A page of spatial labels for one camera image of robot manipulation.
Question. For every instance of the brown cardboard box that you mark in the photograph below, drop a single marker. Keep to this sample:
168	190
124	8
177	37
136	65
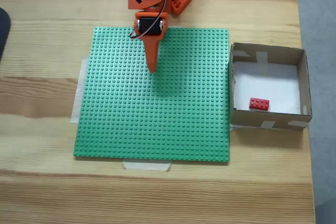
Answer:
244	120

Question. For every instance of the wide masking tape strip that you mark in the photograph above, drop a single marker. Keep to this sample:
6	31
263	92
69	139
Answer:
76	103

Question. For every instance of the green lego baseplate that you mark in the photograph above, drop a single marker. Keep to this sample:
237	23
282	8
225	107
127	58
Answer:
183	103

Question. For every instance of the black rounded object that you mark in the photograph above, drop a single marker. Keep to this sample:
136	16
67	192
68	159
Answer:
4	32

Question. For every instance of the white paper sheet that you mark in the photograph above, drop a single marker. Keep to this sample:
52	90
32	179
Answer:
265	82

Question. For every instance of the red lego block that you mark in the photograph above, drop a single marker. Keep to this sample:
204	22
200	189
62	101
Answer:
259	104

